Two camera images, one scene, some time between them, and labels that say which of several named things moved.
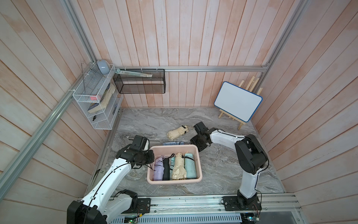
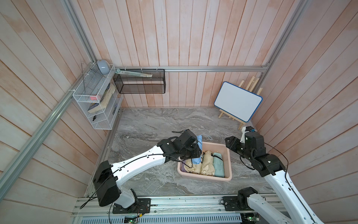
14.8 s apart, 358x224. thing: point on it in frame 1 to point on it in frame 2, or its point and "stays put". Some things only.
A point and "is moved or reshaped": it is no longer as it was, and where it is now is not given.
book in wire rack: [103, 101] stays put
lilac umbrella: [159, 169] to [182, 166]
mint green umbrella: [190, 167] to [218, 165]
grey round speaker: [104, 66] stays put
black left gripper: [152, 157] to [196, 154]
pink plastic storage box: [195, 150] to [214, 147]
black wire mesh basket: [129, 84] stays put
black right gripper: [199, 148] to [233, 142]
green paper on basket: [133, 73] stays put
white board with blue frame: [237, 101] stays put
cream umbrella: [173, 134] is moved or reshaped
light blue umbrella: [173, 143] is moved or reshaped
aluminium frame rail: [230, 68] stays put
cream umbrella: [179, 171] to [208, 166]
